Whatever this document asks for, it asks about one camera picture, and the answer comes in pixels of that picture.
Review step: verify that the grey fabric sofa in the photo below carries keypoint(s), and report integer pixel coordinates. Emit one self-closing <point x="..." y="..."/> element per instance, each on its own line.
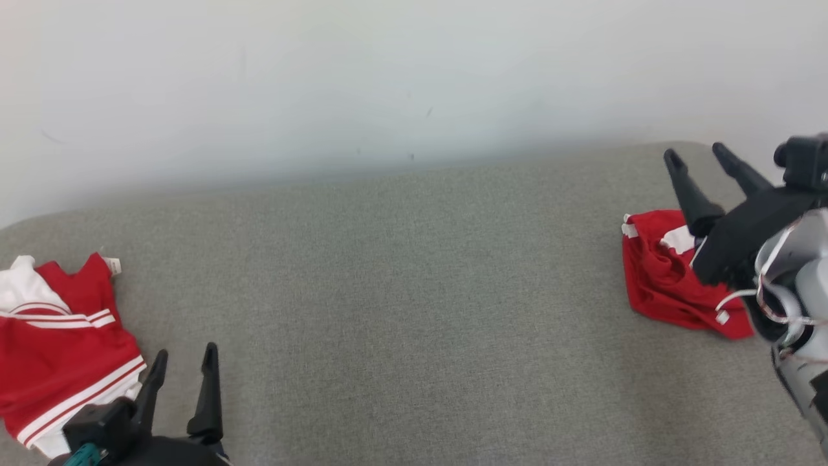
<point x="388" y="310"/>

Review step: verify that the teal left camera connector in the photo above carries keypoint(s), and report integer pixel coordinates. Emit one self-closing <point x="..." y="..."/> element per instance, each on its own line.
<point x="84" y="456"/>

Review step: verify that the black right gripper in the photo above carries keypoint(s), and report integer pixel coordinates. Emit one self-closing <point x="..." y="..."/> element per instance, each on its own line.
<point x="744" y="233"/>

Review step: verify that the red shorts white waistband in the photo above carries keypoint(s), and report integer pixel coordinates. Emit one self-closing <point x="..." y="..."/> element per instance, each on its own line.
<point x="660" y="285"/>

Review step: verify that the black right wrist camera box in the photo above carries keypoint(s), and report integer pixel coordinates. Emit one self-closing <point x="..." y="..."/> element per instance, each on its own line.
<point x="805" y="162"/>

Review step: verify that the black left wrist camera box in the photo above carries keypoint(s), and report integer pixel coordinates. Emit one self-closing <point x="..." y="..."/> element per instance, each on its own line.
<point x="97" y="424"/>

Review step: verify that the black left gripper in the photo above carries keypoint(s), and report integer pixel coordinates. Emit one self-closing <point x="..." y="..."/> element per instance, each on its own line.
<point x="162" y="453"/>

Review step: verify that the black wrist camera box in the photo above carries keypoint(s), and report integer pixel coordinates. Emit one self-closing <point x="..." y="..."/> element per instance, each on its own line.
<point x="97" y="424"/>
<point x="805" y="162"/>

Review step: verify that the red shirt white sleeves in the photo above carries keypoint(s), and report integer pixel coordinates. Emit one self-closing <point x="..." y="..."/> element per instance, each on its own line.
<point x="58" y="362"/>

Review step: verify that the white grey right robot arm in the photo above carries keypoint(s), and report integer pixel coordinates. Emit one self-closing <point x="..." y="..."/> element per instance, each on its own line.
<point x="808" y="310"/>

